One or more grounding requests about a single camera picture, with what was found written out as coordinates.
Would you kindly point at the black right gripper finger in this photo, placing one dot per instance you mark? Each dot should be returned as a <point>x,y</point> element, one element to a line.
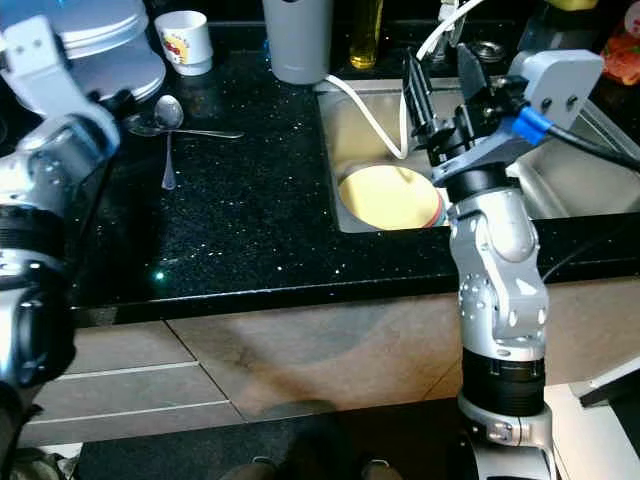
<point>475,78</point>
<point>420,100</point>

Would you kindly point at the blue and cream plate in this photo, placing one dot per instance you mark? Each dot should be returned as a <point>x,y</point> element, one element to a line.
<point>390,197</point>

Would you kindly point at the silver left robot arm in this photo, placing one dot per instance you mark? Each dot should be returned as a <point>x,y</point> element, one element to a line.
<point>40,300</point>

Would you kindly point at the beige kitchen cabinet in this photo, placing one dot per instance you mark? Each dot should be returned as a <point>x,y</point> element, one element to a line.
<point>310,360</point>

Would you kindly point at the round metal sink strainer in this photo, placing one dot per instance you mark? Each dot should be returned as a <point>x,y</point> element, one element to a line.
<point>488,48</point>

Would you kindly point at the chrome sink faucet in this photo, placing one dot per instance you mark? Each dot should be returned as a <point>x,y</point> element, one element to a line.
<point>447,20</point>

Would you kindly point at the yellow oil bottle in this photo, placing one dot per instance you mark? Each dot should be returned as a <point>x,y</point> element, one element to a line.
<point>365,45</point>

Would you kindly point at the dark sponge holder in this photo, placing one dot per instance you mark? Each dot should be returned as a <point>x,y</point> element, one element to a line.
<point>560,30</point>

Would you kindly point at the stainless steel sink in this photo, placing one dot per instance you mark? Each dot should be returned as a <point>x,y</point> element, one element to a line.
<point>580,180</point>

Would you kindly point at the grey canister with red logo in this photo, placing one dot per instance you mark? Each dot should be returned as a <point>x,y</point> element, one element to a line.
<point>298,45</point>

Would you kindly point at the orange pump soap bottle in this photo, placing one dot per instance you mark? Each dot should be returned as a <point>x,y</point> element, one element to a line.
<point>622,55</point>

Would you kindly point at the white printed mug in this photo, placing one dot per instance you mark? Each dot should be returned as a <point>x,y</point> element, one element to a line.
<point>182,42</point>

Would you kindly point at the silver metal spoon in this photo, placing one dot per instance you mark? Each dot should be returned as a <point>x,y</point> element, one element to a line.
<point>168,112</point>

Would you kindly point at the white plastic food cover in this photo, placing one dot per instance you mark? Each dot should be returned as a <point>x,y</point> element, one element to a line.
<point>120,50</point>

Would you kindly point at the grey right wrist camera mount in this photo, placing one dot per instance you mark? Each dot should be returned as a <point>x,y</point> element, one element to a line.
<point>560,85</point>

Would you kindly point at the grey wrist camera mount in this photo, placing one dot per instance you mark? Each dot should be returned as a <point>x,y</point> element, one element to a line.
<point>45,70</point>
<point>560,85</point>

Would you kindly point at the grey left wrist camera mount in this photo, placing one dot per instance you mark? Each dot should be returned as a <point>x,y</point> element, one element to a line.
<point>45,70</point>

